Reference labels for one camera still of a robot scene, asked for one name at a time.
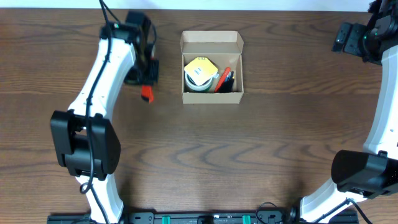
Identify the black cone glue bottle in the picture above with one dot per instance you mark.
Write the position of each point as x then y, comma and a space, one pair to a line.
227, 85

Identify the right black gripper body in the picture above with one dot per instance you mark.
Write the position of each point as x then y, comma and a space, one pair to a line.
347, 39

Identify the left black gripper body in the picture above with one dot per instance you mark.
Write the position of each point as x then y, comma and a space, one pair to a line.
149, 73

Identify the orange lighter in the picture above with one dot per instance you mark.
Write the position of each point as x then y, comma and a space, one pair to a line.
222, 79

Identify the orange utility knife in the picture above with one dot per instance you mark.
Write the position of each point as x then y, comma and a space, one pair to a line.
147, 93

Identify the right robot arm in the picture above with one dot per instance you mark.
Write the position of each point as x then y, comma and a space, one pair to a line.
359, 176

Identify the white tape roll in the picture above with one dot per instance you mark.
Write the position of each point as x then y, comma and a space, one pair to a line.
187, 77

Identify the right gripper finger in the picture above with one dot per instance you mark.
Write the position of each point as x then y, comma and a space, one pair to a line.
354, 40
341, 37

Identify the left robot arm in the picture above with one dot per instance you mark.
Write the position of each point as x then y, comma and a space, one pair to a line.
83, 135

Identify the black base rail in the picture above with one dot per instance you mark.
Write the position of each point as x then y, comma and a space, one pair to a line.
275, 216

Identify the green tape roll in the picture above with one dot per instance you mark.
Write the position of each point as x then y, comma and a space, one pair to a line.
211, 86

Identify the yellow sticky note pad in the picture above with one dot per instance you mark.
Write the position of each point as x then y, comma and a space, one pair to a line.
200, 70

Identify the cardboard box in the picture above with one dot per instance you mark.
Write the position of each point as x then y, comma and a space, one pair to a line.
224, 49

